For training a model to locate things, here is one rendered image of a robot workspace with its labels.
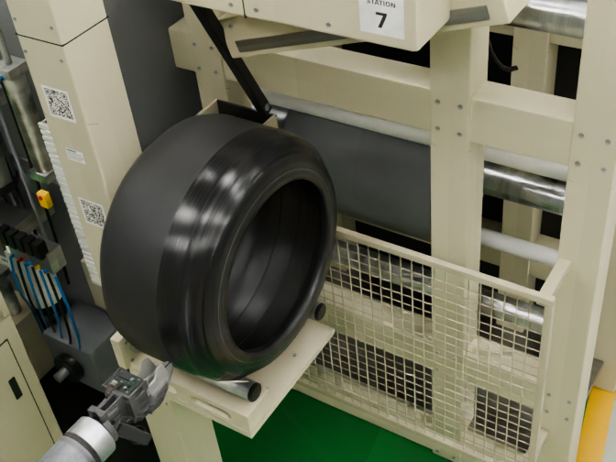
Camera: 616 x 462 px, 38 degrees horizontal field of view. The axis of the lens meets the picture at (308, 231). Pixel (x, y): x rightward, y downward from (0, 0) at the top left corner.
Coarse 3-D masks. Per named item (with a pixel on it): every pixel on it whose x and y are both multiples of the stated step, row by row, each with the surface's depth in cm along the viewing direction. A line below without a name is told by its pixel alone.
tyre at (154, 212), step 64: (192, 128) 181; (256, 128) 183; (128, 192) 174; (192, 192) 169; (256, 192) 172; (320, 192) 195; (128, 256) 172; (192, 256) 166; (256, 256) 221; (320, 256) 205; (128, 320) 179; (192, 320) 170; (256, 320) 213
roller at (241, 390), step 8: (160, 360) 208; (216, 384) 200; (224, 384) 199; (232, 384) 198; (240, 384) 197; (248, 384) 196; (256, 384) 196; (232, 392) 198; (240, 392) 197; (248, 392) 196; (256, 392) 197; (248, 400) 196; (256, 400) 198
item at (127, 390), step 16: (112, 384) 172; (128, 384) 171; (144, 384) 172; (112, 400) 170; (128, 400) 169; (144, 400) 176; (96, 416) 169; (112, 416) 169; (128, 416) 173; (144, 416) 175; (112, 432) 168
